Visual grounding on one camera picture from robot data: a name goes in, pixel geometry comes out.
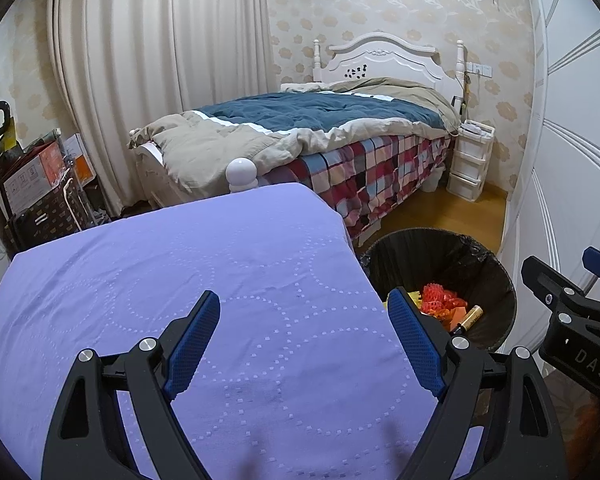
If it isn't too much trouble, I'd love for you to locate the blue and beige quilt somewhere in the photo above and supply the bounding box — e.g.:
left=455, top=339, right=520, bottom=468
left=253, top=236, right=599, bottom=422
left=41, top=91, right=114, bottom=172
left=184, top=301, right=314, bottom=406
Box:
left=128, top=77, right=458, bottom=186

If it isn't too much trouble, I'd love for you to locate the amber bottle with black cap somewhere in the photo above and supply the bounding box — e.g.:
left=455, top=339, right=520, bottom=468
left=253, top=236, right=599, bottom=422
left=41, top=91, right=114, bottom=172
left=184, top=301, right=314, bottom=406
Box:
left=450, top=304, right=485, bottom=337

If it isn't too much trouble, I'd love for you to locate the cream pleated curtain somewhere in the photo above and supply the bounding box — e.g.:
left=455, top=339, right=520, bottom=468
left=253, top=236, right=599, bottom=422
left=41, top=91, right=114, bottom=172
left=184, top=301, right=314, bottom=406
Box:
left=47, top=0, right=281, bottom=216

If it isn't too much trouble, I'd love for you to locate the black lined waste bin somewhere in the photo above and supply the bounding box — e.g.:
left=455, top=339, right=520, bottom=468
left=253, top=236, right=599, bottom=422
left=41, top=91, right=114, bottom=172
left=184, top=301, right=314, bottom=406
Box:
left=359, top=228, right=517, bottom=353

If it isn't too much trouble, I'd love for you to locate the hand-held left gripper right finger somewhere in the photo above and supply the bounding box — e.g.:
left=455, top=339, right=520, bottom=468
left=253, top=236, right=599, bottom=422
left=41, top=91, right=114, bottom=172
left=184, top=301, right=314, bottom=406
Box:
left=387, top=287, right=568, bottom=480

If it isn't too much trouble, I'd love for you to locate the printed cardboard box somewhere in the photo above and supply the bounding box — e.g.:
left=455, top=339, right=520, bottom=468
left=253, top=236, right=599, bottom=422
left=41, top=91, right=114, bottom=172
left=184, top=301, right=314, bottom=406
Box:
left=0, top=142, right=73, bottom=216

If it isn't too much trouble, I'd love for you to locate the red foam fruit net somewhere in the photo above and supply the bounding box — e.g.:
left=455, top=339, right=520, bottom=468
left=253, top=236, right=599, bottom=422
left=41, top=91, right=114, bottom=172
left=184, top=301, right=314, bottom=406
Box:
left=420, top=282, right=468, bottom=313

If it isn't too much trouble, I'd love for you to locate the plaid patchwork bedsheet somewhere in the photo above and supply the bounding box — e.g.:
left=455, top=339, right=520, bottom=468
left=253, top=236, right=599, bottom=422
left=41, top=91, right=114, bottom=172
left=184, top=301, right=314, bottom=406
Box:
left=262, top=132, right=453, bottom=238

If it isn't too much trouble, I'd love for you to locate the white plastic drawer cabinet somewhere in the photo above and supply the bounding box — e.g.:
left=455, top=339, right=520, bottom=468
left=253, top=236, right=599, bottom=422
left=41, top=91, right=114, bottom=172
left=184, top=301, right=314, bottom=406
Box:
left=446, top=121, right=495, bottom=203

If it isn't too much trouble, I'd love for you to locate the white wardrobe door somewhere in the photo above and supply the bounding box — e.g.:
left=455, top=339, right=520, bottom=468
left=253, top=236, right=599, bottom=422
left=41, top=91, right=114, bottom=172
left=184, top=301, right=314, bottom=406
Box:
left=497, top=0, right=600, bottom=311

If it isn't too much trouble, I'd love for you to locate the orange and white box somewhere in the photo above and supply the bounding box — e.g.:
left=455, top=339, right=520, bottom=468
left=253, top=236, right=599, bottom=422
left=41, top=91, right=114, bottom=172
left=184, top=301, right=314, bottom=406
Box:
left=62, top=132, right=98, bottom=183

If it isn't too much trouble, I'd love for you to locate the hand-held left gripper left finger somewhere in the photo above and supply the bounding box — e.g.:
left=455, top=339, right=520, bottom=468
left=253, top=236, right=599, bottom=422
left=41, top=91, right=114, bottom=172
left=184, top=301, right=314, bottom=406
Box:
left=44, top=290, right=221, bottom=480

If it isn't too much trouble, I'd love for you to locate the yellow foam fruit net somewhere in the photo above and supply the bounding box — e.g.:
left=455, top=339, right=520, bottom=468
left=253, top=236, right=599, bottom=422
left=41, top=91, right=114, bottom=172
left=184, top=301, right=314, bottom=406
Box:
left=386, top=290, right=423, bottom=315

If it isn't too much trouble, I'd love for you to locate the orange plastic bag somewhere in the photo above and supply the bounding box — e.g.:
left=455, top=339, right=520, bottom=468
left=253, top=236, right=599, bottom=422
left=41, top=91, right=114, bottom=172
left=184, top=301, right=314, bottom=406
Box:
left=420, top=305, right=468, bottom=331

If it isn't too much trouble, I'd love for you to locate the bed with quilt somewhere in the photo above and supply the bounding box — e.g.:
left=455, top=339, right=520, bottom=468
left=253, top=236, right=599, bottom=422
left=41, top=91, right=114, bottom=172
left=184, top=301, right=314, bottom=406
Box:
left=130, top=32, right=468, bottom=211

